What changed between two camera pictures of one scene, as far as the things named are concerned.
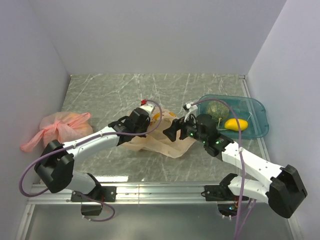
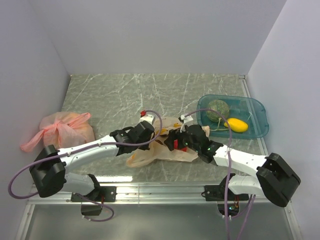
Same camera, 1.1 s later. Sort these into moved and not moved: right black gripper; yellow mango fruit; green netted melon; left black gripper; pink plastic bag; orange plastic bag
Moved: left black gripper; orange plastic bag; right black gripper
Not moved: green netted melon; yellow mango fruit; pink plastic bag
